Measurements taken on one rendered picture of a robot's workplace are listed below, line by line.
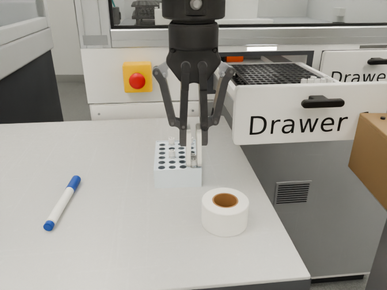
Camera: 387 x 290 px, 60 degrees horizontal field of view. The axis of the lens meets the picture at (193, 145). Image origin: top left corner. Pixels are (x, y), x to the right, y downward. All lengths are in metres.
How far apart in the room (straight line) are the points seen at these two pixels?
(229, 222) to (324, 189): 0.75
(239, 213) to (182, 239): 0.09
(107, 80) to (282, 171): 0.60
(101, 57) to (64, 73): 3.63
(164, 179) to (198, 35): 0.25
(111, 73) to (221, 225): 0.56
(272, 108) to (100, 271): 0.39
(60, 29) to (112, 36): 3.55
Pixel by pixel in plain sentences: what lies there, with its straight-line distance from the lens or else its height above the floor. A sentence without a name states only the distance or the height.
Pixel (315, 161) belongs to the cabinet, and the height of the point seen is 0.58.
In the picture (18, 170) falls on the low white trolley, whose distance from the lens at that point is 0.74.
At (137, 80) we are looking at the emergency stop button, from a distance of 0.84.
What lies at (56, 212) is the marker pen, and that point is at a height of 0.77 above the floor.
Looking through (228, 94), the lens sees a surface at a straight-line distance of 0.74.
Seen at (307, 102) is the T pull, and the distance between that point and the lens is 0.60.
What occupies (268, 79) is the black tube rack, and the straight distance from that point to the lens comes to 0.78.
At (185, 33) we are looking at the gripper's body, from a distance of 0.49.
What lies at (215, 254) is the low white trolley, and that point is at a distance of 0.47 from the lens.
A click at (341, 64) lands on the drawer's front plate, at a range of 1.02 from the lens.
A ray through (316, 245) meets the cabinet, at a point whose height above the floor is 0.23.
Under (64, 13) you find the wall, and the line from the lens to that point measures 4.40.
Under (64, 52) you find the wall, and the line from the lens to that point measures 4.47.
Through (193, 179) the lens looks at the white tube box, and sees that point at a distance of 0.60.
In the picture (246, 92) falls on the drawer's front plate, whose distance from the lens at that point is 0.59.
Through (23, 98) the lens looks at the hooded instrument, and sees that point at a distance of 1.52.
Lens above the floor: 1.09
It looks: 25 degrees down
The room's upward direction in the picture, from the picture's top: straight up
